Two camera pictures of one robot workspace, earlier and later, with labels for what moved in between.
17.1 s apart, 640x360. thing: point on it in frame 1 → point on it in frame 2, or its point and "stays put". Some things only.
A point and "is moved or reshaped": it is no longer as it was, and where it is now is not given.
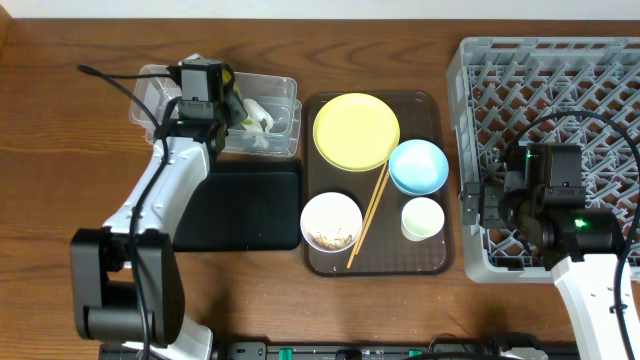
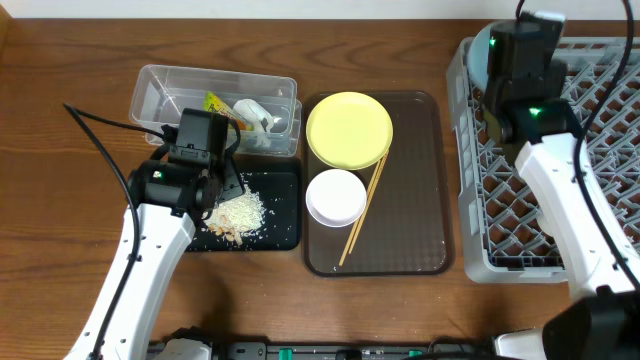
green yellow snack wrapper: x=226 y=77 is moved or reshaped
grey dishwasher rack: x=505 y=91 stays put
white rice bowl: x=331 y=222 → x=336 y=197
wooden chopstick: x=365 y=218 → x=363 y=207
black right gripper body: x=473 y=201 → x=491 y=128
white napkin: x=258 y=124 stays put
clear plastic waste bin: x=274 y=122 stays put
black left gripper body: x=232 y=107 → x=228 y=181
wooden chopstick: x=373 y=212 → x=369 y=199
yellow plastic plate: x=356 y=132 stays put
